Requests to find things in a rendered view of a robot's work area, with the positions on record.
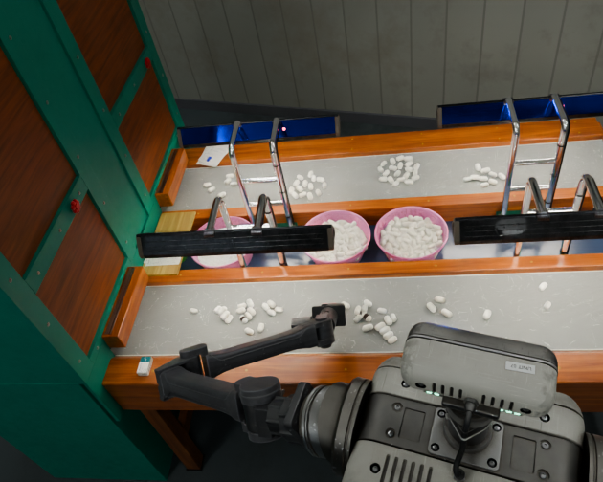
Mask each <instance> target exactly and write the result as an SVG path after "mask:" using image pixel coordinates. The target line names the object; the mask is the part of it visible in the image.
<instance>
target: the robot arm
mask: <svg viewBox="0 0 603 482"><path fill-rule="evenodd" d="M335 326H346V307H345V304H344V303H323V304H322V306H312V316H309V317H302V318H292V321H291V328H292V329H290V330H287V331H284V332H281V333H278V334H275V335H272V336H268V337H265V338H262V339H258V340H252V341H249V342H246V343H242V344H239V345H236V346H233V347H229V348H226V349H222V350H218V351H210V352H208V348H207V344H206V343H200V344H196V345H194V346H190V347H187V348H183V349H180V350H179V355H180V356H179V357H177V358H175V359H173V360H171V361H169V362H167V363H165V364H163V365H161V366H160V367H158V368H156V369H154V372H155V375H156V380H157V384H158V385H159V386H158V389H159V394H160V400H161V401H167V400H169V399H171V398H174V397H177V398H181V399H184V400H187V401H190V402H193V403H196V404H199V405H203V406H207V407H210V408H213V409H216V410H219V411H222V412H224V413H227V414H229V415H230V416H232V417H233V418H234V419H235V420H237V421H239V422H241V424H242V429H243V432H246V433H248V435H249V439H250V440H251V441H252V442H255V443H268V442H272V441H276V440H278V439H279V438H281V437H283V438H284V439H285V440H286V441H288V443H289V444H296V445H302V446H303V447H304V448H305V449H306V447H305V446H304V445H303V443H302V440H301V437H300V434H299V414H300V409H301V406H302V402H303V400H304V399H305V397H306V396H307V395H308V394H309V393H310V392H312V390H313V389H314V387H313V386H312V385H311V384H310V383H308V382H299V383H298V386H297V388H296V391H295V393H294V394H291V395H289V396H287V397H282V396H283V395H284V393H285V390H284V389H283V390H281V386H280V383H279V378H277V377H274V376H263V377H252V376H248V377H245V378H242V379H240V380H238V381H236V382H234V383H230V382H226V381H222V380H218V379H215V377H217V376H218V375H220V374H222V373H224V372H226V371H229V370H232V369H235V368H238V367H240V366H243V365H246V364H250V363H253V362H258V361H262V360H265V359H268V358H271V357H274V356H277V355H280V354H283V353H286V352H290V351H293V350H297V349H302V348H312V347H315V346H317V347H321V348H322V349H325V348H329V347H331V346H332V343H333V342H335V336H334V330H335ZM200 356H201V360H202V364H203V369H204V374H205V376H204V374H203V369H202V364H201V360H200ZM306 450H307V449H306ZM307 451H308V450H307Z"/></svg>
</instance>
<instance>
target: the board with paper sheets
mask: <svg viewBox="0 0 603 482"><path fill-rule="evenodd" d="M195 215H196V212H195V211H193V212H175V213H161V216H160V219H159V222H158V225H157V228H156V230H155V232H154V233H156V232H177V231H191V228H192V225H193V221H194V218H195ZM182 260H183V257H181V260H180V262H179V264H178V265H161V266H146V265H145V263H144V265H143V267H144V269H145V272H146V273H147V275H148V276H169V275H178V274H179V271H180V267H181V264H182Z"/></svg>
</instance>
